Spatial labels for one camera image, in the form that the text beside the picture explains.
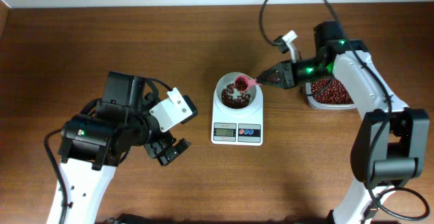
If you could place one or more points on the red adzuki beans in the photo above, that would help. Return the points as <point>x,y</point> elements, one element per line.
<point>330,92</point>

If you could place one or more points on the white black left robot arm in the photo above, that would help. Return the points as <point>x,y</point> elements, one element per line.
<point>87,150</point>

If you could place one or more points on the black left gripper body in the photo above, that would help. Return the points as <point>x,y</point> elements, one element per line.
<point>165,136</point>

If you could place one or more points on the pink measuring scoop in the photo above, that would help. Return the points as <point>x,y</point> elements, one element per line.
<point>243,83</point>

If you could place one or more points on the red beans in bowl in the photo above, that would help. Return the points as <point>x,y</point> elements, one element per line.
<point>232,98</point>

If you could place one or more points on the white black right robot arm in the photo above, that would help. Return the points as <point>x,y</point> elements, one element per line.
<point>389,149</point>

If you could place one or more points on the white digital kitchen scale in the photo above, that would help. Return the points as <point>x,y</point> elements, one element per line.
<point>237,126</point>

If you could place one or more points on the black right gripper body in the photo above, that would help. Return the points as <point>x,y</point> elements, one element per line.
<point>287,75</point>

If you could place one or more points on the clear plastic bean container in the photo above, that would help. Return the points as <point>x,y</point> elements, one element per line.
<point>318,106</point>

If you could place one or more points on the white plastic bowl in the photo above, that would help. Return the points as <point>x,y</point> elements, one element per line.
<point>256,93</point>

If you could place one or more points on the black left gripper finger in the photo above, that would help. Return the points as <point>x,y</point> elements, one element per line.
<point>173,151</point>
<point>156,148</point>

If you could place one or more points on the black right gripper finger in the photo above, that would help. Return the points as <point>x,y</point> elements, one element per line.
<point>275,73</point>
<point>276,84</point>

